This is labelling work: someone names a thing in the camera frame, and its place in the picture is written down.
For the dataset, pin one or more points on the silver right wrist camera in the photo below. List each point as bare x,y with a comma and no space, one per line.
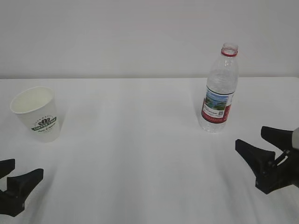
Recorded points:
295,139

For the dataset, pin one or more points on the white paper coffee cup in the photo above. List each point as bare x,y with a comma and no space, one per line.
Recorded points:
36,109

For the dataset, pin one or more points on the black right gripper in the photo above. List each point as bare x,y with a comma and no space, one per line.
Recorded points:
272,173

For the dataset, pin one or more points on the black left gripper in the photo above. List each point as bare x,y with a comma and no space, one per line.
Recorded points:
19,188

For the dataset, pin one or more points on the clear plastic water bottle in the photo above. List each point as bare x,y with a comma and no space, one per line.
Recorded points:
220,88

